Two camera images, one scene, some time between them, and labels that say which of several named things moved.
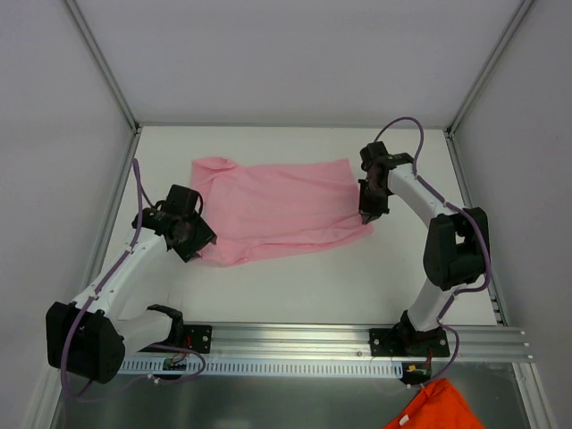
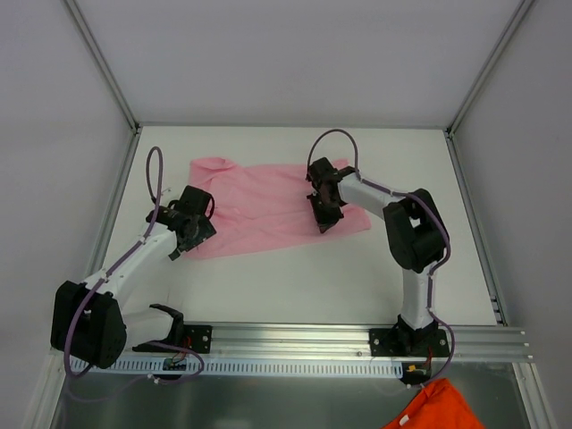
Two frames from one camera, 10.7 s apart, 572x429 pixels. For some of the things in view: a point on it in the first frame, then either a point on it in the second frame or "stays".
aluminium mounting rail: x=493 y=340 stays
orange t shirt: x=438 y=405 stays
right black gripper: x=371 y=206 -> x=323 y=206
